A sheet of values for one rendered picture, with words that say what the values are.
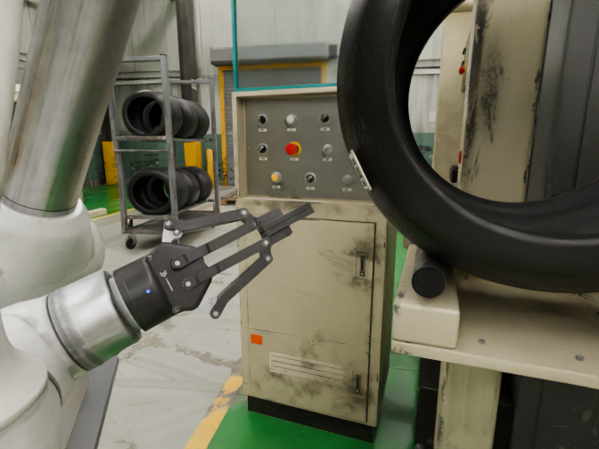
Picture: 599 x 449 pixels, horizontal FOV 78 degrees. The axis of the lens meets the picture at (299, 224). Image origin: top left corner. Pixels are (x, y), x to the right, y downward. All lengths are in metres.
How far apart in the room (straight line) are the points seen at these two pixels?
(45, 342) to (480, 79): 0.84
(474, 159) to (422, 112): 8.88
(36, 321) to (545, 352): 0.62
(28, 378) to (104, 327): 0.12
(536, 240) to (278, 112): 0.99
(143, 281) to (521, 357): 0.49
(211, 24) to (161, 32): 1.43
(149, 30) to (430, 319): 11.48
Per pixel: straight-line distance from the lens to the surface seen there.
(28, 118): 0.60
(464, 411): 1.10
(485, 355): 0.60
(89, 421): 0.75
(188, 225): 0.44
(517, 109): 0.90
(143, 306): 0.41
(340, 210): 1.23
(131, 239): 4.31
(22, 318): 0.43
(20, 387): 0.30
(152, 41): 11.67
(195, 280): 0.43
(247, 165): 1.38
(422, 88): 9.81
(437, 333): 0.57
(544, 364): 0.61
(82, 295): 0.42
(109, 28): 0.55
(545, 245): 0.53
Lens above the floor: 1.09
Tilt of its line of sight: 12 degrees down
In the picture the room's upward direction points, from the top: straight up
